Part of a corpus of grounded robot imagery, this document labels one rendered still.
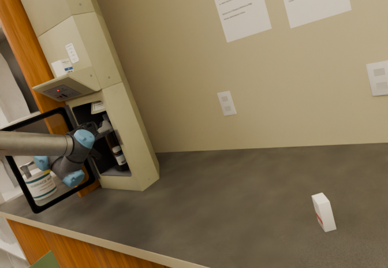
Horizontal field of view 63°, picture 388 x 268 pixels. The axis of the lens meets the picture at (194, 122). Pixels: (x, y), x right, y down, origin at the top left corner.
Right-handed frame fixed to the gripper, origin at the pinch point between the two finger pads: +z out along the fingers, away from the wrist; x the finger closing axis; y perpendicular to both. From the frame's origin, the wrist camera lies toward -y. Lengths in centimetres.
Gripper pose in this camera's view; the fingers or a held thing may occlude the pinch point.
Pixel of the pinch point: (110, 127)
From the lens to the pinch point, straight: 151.7
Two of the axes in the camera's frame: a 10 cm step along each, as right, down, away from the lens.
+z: 5.7, -4.2, 7.0
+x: -7.4, 0.9, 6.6
